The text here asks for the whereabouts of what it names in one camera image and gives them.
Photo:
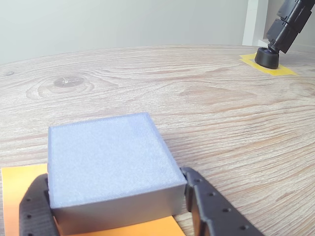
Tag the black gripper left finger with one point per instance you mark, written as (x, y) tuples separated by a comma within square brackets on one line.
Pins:
[(34, 211)]

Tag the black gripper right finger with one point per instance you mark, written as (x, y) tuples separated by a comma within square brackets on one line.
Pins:
[(216, 216)]

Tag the large grey foam block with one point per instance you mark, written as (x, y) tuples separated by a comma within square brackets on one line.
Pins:
[(108, 157)]

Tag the orange paper sheet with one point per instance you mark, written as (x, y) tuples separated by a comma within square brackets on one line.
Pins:
[(17, 182)]

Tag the yellow tape square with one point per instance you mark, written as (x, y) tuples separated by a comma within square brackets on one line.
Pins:
[(280, 72)]

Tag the white shelf unit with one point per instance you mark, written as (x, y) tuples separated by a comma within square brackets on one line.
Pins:
[(256, 22)]

